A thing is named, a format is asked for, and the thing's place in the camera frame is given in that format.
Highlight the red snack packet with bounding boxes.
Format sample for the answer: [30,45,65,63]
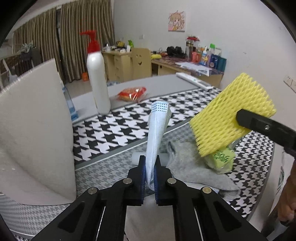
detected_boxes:
[117,86,147,102]

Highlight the white remote control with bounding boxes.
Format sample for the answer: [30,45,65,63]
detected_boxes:
[176,72,213,91]

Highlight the brown curtains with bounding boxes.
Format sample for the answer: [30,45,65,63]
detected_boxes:
[13,1,115,82]

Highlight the white bottle red pump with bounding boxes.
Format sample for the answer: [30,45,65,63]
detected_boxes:
[80,30,111,115]

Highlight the yellow foam fruit net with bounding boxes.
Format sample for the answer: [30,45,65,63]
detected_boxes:
[189,73,276,157]

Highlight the white styrofoam box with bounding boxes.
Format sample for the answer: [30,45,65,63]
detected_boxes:
[1,59,76,205]

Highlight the grey sock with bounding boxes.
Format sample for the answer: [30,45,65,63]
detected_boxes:
[166,141,241,201]

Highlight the orange box on floor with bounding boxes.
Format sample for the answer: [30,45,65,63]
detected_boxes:
[81,72,89,81]

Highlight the wooden desk with drawers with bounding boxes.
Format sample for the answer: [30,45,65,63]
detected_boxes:
[103,51,224,87]

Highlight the wooden smiley chair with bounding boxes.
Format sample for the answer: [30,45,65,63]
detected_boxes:
[129,48,152,80]

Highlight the green packaged soft ball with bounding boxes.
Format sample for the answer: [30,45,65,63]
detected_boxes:
[205,147,235,174]

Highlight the anime wall poster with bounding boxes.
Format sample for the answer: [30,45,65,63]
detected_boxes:
[168,11,186,32]

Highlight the person's right hand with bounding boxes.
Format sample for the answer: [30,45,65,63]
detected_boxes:
[277,164,296,221]

